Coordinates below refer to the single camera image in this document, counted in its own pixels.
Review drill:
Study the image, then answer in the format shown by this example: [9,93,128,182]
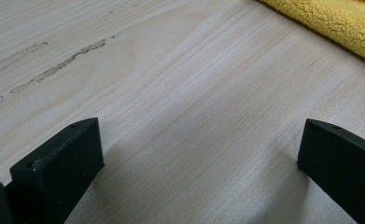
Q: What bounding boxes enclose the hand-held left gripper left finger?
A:
[9,117,105,224]

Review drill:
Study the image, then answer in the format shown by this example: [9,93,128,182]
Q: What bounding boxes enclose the streaks of spilled liquid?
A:
[0,34,119,110]

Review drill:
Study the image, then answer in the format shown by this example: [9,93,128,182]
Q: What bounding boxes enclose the yellow fleece cloth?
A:
[258,0,365,68]

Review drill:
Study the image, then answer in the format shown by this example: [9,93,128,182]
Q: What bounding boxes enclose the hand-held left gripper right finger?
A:
[297,118,365,224]

